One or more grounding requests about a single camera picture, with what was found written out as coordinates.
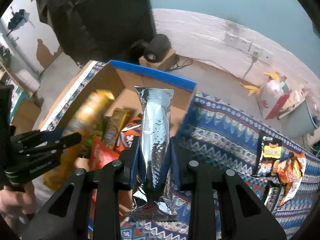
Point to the black softbox light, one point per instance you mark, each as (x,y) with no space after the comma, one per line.
(99,30)

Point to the red white paper bag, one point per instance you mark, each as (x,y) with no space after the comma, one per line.
(272,95)

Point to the orange chip bag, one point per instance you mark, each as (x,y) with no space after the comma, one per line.
(128,133)

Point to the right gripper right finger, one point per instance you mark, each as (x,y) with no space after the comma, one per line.
(242,214)

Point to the blue cardboard box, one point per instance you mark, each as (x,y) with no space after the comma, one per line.
(112,104)

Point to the orange white large snack bag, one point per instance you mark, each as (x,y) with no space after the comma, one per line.
(290,173)

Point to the green snack bag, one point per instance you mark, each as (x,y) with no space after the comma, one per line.
(98,130)

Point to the white wall socket strip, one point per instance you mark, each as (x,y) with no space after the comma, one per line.
(248,47)

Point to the black spotlight on box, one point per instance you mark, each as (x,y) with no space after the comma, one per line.
(154,51)

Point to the left human hand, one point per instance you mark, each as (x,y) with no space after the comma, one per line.
(15,203)

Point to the red yellow striped snack bag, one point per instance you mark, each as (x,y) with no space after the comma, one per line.
(100,154)

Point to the banana peel on floor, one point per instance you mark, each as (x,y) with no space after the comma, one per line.
(251,89)

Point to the patterned blue tablecloth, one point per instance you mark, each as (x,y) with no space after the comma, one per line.
(221,135)

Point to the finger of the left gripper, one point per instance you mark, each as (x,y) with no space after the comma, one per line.
(49,150)
(35,138)

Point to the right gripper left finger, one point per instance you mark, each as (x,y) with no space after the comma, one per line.
(66,213)

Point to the silver foil snack bag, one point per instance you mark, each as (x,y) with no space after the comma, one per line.
(152,195)

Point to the light blue waste bin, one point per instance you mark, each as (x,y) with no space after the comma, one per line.
(301,121)

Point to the white carton leaning on bin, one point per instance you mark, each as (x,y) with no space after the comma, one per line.
(294,100)

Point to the black yellow noodle snack bag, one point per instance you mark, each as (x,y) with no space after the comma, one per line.
(268,155)

